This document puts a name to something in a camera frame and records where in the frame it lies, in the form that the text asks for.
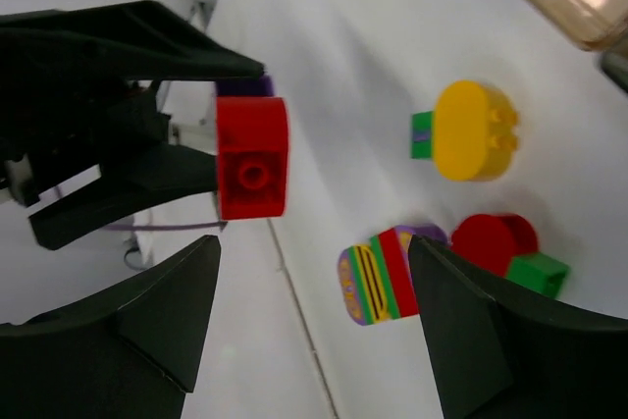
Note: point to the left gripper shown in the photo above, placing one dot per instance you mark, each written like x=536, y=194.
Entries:
x=70, y=100

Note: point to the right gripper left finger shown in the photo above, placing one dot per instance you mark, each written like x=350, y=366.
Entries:
x=132, y=350

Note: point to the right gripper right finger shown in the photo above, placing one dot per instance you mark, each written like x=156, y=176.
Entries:
x=499, y=350

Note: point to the red arched lego brick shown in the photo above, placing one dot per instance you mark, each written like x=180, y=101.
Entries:
x=252, y=161

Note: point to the purple lego brick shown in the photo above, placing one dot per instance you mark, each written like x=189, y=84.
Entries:
x=249, y=87

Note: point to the yellow oval lego brick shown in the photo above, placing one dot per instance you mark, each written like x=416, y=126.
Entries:
x=473, y=132

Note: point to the green lego brick number three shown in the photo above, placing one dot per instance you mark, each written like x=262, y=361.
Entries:
x=421, y=136

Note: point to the plain green lego brick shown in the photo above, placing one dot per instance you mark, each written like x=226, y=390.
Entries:
x=538, y=272

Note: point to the red oval lego brick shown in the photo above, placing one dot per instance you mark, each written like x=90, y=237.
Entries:
x=492, y=241

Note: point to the striped stacked lego block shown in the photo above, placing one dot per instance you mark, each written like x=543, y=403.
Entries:
x=375, y=277

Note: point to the grey translucent container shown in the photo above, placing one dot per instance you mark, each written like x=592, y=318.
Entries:
x=613, y=63

